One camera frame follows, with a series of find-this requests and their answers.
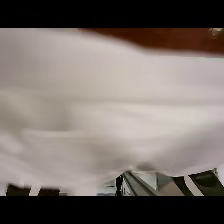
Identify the white T-shirt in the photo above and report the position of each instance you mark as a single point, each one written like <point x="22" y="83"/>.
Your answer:
<point x="100" y="106"/>

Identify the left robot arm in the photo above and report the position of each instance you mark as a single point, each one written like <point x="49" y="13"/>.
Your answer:
<point x="18" y="191"/>

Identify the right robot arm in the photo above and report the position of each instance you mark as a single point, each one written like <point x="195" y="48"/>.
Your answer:
<point x="204" y="181"/>

